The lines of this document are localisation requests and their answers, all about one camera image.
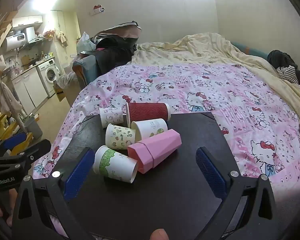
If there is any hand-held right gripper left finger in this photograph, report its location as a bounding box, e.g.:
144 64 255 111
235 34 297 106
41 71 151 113
12 147 95 240

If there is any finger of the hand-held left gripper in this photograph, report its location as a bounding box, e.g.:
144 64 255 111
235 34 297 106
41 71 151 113
17 139 52 161
0 131 28 150

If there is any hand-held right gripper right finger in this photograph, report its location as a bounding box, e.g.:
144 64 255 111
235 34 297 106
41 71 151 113
196 147 280 240

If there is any white green band paper cup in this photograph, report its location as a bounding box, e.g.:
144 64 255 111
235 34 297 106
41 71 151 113
93 145 138 183

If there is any white green patterned paper cup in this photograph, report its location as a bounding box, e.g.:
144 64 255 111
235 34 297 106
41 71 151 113
105 124 138 150

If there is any pink faceted cup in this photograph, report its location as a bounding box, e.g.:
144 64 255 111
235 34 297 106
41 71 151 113
127 129 182 174

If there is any white cartoon print paper cup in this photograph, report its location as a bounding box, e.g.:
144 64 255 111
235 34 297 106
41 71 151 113
99 107 125 128

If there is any white green dot paper cup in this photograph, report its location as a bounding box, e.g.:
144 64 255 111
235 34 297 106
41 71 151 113
131 118 168 142

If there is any red ripple paper cup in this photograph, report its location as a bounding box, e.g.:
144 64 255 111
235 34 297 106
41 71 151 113
126 102 171 128

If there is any person's right hand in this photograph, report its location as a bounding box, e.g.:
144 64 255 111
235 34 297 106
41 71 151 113
150 228 170 240

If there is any grey trash bin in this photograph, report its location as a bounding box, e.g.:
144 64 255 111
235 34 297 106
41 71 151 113
24 116 43 140

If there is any hanging pale cloth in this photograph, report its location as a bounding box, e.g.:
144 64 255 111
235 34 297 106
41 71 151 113
0 81 23 117

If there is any black tray board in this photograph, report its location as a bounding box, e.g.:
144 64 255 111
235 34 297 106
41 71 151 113
50 112 243 240

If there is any white kitchen base cabinet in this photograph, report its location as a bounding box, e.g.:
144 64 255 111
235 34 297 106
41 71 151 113
11 67 49 114

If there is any small cardboard box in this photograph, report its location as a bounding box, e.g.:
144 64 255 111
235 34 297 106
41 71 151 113
52 80 65 102

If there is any beige box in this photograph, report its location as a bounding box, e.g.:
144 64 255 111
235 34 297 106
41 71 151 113
62 80 88 108

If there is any white washing machine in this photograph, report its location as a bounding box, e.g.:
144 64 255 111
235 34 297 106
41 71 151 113
36 57 60 98

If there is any pink cartoon printed blanket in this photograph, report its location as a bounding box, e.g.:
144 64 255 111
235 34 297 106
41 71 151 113
32 64 300 238

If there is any blue chair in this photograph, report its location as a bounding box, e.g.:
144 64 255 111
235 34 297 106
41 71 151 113
72 54 98 87

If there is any white water heater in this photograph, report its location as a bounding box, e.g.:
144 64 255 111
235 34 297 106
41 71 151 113
2 32 28 51

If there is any silver range hood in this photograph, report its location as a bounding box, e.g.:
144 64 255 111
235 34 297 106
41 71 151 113
25 26 45 44

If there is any hanging beige cloth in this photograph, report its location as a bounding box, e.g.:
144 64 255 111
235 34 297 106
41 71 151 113
55 31 68 47

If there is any white plastic bag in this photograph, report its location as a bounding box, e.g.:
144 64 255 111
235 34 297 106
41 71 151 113
76 32 97 53

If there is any striped shirt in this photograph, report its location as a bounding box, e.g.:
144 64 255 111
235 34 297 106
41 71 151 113
276 65 299 85

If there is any cream duvet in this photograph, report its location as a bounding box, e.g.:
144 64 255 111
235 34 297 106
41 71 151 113
131 32 300 115

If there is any teal bed edge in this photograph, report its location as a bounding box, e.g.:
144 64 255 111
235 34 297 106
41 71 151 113
232 41 269 60

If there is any black clothing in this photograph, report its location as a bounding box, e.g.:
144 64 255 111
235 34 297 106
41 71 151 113
267 50 300 85

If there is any pink brown bag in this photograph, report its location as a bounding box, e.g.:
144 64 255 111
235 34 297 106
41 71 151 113
97 21 143 39

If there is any white wall cabinet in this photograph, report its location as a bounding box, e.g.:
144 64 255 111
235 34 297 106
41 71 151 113
12 15 44 28

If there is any wall decoration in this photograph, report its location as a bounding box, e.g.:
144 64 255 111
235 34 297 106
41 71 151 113
89 4 105 16

